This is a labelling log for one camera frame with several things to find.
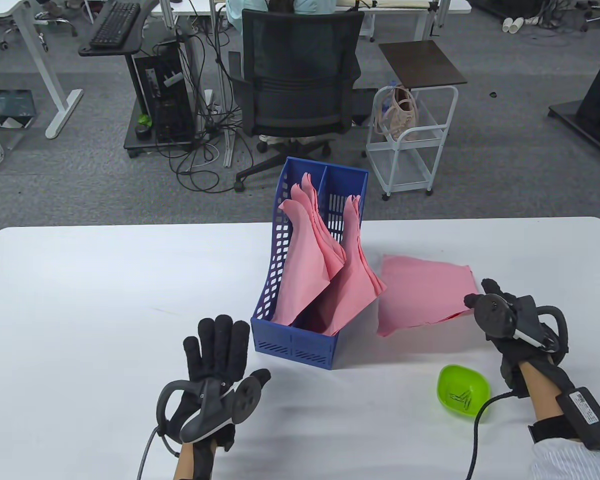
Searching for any person's left hand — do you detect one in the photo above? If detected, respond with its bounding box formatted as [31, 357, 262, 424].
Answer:
[170, 314, 272, 453]

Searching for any person's right hand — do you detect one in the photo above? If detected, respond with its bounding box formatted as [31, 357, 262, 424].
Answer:
[463, 278, 564, 399]

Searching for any black right hand controller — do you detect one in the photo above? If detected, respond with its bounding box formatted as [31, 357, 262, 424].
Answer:
[473, 293, 571, 356]

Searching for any black hand controller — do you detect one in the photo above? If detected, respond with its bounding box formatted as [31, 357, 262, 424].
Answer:
[156, 375, 263, 446]
[473, 293, 571, 356]

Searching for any black left hand controller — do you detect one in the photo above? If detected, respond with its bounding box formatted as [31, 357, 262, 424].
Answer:
[156, 375, 263, 446]

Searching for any green plastic bowl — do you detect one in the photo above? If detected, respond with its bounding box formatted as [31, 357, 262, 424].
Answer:
[437, 364, 491, 423]

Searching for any blue plastic file holder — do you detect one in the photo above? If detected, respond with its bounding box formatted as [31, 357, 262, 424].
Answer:
[250, 156, 370, 371]

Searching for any black computer tower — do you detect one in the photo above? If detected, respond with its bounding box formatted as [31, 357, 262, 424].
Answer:
[132, 47, 197, 143]

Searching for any black mesh office chair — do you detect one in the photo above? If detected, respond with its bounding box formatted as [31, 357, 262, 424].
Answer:
[227, 9, 366, 194]

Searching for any pink handbag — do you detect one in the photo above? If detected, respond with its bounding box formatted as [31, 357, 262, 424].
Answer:
[375, 86, 421, 142]

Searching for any white cart with brown top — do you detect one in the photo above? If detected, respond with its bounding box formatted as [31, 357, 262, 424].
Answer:
[365, 40, 468, 202]

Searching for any dark teal open box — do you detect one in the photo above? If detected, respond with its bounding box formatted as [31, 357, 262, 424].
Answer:
[0, 89, 40, 130]

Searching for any black computer cart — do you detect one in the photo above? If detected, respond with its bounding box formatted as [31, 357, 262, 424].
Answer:
[78, 0, 203, 160]

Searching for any black keyboard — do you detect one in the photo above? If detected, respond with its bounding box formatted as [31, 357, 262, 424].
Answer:
[89, 1, 142, 49]

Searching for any long white desk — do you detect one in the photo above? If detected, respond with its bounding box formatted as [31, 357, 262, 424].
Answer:
[167, 0, 473, 43]

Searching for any black right controller cable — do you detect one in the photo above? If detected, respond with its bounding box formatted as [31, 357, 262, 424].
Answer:
[466, 392, 516, 480]

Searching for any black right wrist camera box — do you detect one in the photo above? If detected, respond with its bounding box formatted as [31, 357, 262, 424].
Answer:
[555, 386, 600, 451]

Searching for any grey left controller cable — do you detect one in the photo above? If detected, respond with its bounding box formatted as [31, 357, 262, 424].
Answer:
[136, 427, 178, 480]

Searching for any tangle of black cables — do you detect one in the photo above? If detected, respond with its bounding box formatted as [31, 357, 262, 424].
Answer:
[152, 0, 256, 193]

